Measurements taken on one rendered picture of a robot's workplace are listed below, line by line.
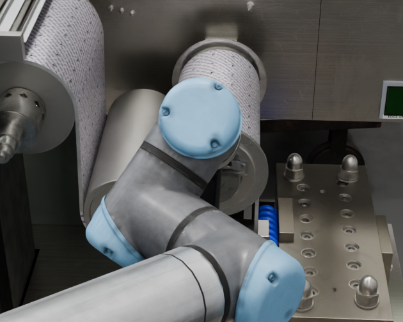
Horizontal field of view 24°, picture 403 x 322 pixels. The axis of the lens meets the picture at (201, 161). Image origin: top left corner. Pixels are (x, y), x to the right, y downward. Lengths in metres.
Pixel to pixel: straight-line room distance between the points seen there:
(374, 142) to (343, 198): 2.13
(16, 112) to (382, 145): 2.66
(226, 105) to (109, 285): 0.22
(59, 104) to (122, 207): 0.38
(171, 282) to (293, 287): 0.12
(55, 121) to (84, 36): 0.15
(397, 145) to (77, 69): 2.58
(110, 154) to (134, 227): 0.48
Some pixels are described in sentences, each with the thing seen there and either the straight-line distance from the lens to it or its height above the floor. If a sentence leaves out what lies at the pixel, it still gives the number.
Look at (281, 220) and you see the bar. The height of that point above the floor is 1.05.
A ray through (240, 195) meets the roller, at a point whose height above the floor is 1.22.
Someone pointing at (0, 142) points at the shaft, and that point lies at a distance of 1.15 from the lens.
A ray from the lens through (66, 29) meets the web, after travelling 1.30.
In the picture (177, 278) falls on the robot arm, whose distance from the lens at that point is 0.74.
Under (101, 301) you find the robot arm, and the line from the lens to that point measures 0.70.
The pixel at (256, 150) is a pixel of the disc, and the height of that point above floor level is 1.29.
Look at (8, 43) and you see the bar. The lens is 1.15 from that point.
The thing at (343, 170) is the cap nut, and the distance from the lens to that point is 1.62.
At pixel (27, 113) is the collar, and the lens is 1.18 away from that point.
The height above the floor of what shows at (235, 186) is 1.24.
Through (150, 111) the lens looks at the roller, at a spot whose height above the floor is 1.23.
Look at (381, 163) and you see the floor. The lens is 3.60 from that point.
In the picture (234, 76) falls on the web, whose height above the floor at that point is 1.31.
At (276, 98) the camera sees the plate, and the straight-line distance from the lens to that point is 1.56.
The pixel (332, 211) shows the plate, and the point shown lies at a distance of 1.55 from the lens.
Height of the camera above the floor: 1.94
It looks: 33 degrees down
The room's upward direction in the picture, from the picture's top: straight up
